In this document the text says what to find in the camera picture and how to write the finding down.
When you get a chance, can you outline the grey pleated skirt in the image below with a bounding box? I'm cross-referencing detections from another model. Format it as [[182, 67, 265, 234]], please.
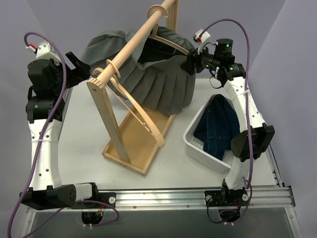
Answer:
[[81, 29, 196, 116]]

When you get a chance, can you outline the beige plastic hanger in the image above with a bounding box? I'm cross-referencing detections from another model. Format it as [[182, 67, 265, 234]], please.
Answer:
[[91, 59, 165, 148], [148, 24, 189, 55]]

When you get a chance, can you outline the dark blue denim skirt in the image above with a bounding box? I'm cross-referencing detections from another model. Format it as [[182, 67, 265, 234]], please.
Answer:
[[194, 94, 240, 161]]

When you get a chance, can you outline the beige plastic hanger front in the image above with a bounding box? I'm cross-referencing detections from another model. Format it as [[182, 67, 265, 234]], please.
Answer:
[[91, 59, 165, 148]]

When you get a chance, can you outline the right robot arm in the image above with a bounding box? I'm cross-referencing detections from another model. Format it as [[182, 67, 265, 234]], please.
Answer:
[[182, 39, 275, 205]]

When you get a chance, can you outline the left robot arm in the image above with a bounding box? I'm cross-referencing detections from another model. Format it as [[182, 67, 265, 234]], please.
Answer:
[[20, 50, 100, 210]]

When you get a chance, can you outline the white plastic basket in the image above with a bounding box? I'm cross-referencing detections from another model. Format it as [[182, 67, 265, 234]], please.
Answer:
[[183, 94, 240, 174]]

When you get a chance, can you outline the wooden clothes rack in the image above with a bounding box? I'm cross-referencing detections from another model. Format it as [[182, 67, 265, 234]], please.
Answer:
[[87, 0, 178, 176]]

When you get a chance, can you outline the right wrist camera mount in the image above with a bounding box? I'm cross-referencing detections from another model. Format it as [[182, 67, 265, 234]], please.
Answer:
[[193, 29, 211, 47]]

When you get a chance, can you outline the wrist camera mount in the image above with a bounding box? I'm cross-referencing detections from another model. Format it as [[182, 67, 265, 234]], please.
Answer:
[[26, 41, 61, 65], [193, 29, 211, 47]]

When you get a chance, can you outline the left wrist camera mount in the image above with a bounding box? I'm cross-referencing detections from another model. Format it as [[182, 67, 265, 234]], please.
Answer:
[[26, 41, 61, 65]]

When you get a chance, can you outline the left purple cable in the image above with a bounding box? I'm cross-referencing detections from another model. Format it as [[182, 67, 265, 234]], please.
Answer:
[[9, 32, 120, 238]]

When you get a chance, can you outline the purple cable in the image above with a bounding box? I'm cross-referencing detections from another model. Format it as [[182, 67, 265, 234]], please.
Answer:
[[202, 19, 255, 224], [9, 32, 120, 238]]

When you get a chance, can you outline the aluminium mounting rail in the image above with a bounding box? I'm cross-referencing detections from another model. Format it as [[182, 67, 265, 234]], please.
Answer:
[[23, 186, 295, 211]]

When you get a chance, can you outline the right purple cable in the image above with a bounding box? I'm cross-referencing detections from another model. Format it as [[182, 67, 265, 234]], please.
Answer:
[[202, 19, 255, 224]]

